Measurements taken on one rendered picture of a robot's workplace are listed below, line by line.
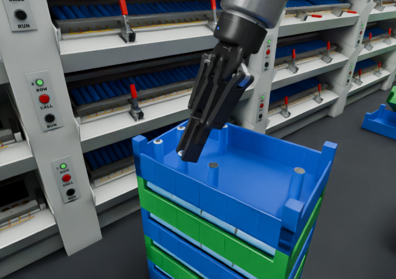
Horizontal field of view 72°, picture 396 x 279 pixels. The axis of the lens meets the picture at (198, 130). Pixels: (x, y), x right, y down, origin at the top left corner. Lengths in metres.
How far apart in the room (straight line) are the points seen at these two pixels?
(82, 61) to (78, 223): 0.42
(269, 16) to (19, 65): 0.45
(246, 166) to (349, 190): 0.63
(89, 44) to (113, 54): 0.05
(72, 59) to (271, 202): 0.48
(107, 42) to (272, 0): 0.39
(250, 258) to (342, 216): 0.58
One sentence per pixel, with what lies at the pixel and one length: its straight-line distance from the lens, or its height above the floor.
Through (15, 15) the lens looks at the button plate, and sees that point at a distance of 0.60.
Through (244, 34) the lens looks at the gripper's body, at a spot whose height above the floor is 0.58.
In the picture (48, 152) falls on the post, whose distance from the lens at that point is 0.68.
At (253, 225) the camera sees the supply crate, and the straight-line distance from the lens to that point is 0.41.
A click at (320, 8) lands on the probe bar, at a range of 1.32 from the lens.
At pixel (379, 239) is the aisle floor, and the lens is 0.99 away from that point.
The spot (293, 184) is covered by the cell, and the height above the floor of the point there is 0.37.
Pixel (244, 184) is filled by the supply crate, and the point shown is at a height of 0.32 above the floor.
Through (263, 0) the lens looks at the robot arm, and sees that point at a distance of 0.41.
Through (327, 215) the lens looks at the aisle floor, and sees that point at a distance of 0.99.
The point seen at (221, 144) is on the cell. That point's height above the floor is 0.35.
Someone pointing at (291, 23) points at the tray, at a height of 0.52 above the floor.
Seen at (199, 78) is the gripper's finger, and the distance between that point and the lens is 0.47.
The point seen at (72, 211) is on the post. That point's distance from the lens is 0.78.
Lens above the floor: 0.64
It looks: 28 degrees down
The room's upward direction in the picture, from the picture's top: straight up
